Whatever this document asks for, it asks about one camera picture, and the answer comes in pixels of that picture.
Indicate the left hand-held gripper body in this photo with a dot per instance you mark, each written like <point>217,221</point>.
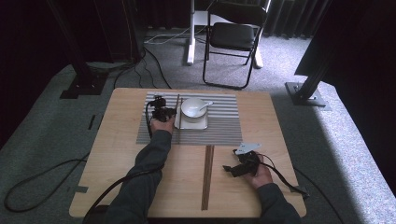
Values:
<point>160,110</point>

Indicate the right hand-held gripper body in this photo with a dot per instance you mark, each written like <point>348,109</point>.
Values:
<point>249,163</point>

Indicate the brown wooden chopstick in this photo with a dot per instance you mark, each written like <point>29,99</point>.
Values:
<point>177,101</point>
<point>181,109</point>

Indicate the row of brown chopsticks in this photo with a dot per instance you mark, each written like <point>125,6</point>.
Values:
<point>208,177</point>

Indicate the person's left hand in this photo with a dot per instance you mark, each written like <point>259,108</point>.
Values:
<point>163,126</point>

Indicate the person's right hand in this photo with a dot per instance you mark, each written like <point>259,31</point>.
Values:
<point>261,179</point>

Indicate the white bowl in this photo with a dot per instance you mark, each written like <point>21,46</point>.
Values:
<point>190,107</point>

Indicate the white square plate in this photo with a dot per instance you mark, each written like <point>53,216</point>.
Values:
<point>193,125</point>

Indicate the white spoon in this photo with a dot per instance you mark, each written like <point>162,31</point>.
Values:
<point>207,105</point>

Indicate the grey striped placemat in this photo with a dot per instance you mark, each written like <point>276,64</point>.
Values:
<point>224,130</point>

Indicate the black tape strip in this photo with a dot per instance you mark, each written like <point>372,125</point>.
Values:
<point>91,122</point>

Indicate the black stand with base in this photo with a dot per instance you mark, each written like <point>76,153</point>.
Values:
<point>84,84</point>

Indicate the black folding chair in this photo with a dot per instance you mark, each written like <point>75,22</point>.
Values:
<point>232,35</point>

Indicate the dark curtain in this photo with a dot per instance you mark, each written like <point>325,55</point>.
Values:
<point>289,15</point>

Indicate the black post with metal base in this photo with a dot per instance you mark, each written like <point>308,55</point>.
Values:
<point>305,95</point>

